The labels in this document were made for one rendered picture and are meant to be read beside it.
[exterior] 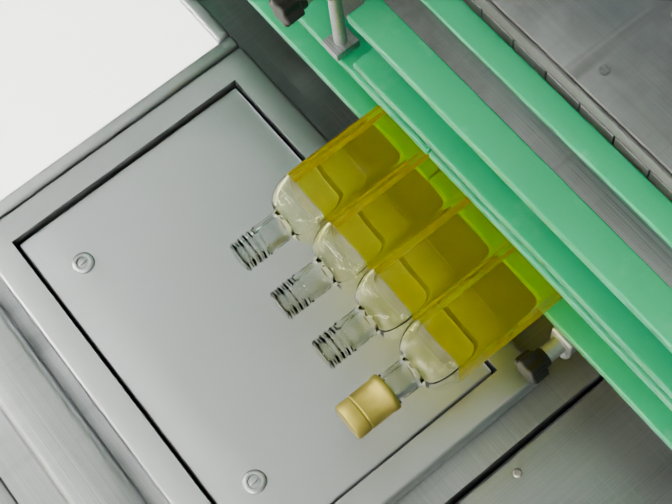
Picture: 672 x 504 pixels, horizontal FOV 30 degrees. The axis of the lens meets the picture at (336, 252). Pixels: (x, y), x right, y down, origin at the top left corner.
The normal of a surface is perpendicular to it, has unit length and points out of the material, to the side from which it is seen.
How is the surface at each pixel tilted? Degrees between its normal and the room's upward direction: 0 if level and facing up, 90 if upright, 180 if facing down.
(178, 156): 90
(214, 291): 90
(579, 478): 90
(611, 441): 89
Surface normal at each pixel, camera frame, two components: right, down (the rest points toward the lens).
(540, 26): -0.08, -0.38
